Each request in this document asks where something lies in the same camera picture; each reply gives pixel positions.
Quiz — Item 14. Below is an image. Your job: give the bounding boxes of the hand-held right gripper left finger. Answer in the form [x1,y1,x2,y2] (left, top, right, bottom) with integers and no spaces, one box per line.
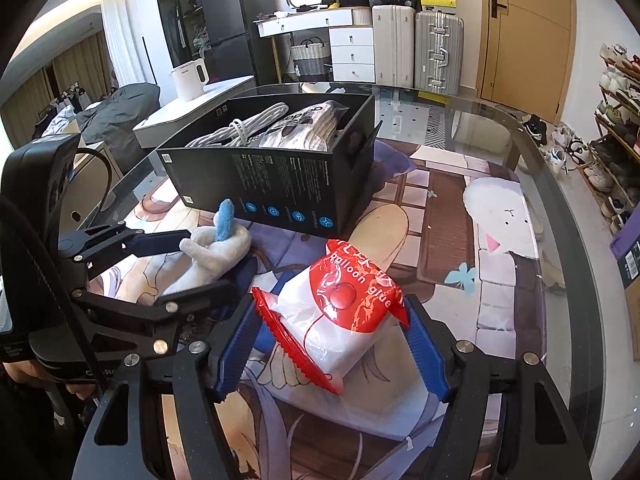
[75,292,261,480]

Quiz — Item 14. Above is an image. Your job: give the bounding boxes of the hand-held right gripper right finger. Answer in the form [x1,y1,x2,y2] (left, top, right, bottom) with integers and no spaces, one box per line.
[402,294,593,480]

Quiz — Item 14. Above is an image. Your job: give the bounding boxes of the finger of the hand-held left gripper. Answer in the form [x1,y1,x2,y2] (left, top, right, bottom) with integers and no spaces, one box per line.
[71,262,261,357]
[74,224,193,274]

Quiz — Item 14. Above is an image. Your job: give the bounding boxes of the white and blue plush toy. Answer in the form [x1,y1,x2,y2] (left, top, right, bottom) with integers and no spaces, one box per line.
[159,199,253,298]

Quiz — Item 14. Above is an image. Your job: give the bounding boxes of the red and white packet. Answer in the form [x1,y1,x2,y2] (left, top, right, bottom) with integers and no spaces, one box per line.
[251,238,412,395]

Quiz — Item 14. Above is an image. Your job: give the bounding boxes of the white power cable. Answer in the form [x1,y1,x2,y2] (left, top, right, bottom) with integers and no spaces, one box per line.
[185,102,291,150]

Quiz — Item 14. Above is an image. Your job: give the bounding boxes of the black cardboard box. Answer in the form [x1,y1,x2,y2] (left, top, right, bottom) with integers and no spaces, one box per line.
[156,92,383,237]

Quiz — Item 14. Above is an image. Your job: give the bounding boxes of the bag of white socks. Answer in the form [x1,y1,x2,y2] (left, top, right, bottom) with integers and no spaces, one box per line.
[257,100,351,153]

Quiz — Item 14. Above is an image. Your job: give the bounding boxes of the person's left hand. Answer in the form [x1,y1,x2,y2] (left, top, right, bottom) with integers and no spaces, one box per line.
[2,360,96,401]

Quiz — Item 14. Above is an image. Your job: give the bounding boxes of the dark jacket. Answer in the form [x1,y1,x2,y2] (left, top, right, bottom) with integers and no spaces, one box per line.
[75,82,162,161]

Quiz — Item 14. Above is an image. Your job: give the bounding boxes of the white side table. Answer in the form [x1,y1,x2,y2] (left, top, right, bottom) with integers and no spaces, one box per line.
[132,75,256,150]

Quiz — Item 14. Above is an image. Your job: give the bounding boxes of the white electric kettle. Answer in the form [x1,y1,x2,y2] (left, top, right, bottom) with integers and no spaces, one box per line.
[171,57,210,103]

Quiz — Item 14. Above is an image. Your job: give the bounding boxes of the beige curtain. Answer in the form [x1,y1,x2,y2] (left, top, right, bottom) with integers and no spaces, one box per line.
[50,40,113,106]

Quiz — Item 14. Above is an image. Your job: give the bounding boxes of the dark wardrobe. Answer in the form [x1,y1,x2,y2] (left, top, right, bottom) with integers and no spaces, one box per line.
[152,0,211,86]

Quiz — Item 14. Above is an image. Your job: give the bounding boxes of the purple box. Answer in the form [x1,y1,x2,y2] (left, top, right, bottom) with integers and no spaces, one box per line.
[609,210,640,306]

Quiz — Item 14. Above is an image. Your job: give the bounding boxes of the black fridge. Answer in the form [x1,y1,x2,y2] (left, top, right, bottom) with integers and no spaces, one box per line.
[198,0,276,83]

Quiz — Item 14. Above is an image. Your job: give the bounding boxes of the woven basket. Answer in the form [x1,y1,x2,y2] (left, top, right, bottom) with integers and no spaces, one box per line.
[290,37,333,81]

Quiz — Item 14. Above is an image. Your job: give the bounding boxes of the shoes on floor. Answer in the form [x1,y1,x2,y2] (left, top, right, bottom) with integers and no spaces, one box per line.
[520,112,591,176]

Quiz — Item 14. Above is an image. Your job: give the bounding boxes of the wooden shoe rack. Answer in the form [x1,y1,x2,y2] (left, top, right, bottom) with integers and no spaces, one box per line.
[582,42,640,221]

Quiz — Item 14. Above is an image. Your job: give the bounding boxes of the white vanity desk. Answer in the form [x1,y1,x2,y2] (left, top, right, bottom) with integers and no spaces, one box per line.
[252,6,376,86]

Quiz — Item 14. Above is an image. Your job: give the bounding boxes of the silver suitcase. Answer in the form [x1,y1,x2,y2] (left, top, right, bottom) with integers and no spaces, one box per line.
[414,10,465,95]

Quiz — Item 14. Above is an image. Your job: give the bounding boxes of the white suitcase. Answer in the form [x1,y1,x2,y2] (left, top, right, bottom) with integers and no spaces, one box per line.
[371,4,417,88]

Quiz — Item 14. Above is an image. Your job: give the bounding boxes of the shoe rack with shoes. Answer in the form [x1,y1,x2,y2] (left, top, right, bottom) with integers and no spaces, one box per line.
[585,42,640,233]

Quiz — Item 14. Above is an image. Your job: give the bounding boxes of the wooden door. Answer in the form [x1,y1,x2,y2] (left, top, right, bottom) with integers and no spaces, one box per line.
[475,0,573,123]

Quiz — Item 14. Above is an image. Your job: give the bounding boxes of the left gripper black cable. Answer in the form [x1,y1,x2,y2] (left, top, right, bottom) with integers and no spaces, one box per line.
[75,147,117,211]

